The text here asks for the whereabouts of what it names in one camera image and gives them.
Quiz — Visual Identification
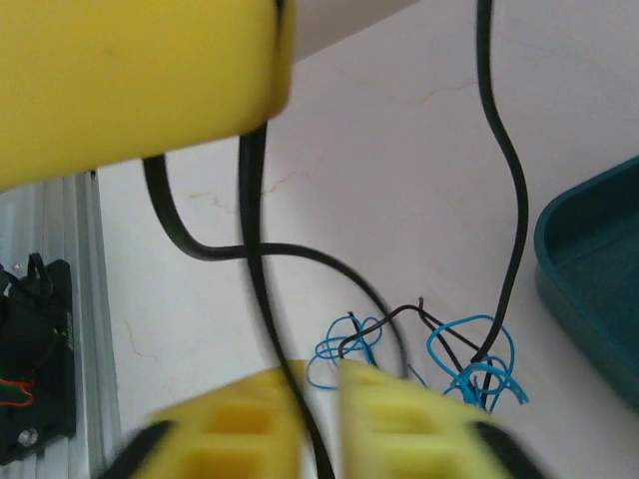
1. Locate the blue cable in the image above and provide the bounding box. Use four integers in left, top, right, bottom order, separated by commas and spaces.
425, 312, 530, 413
305, 311, 383, 393

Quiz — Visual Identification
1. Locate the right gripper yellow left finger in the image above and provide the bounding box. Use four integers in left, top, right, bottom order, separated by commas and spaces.
102, 361, 311, 479

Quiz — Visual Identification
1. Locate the teal plastic bin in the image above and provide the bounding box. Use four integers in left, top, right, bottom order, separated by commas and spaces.
532, 154, 639, 415

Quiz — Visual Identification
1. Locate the black cable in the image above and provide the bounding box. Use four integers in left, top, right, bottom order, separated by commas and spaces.
337, 0, 530, 415
143, 124, 408, 479

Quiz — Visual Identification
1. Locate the black controller box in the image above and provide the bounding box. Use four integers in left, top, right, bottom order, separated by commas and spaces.
0, 251, 79, 463

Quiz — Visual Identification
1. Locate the aluminium frame rail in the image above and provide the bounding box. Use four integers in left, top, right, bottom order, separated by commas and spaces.
0, 169, 124, 479

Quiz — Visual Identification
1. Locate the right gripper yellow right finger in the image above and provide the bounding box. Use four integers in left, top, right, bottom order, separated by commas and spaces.
336, 359, 550, 479

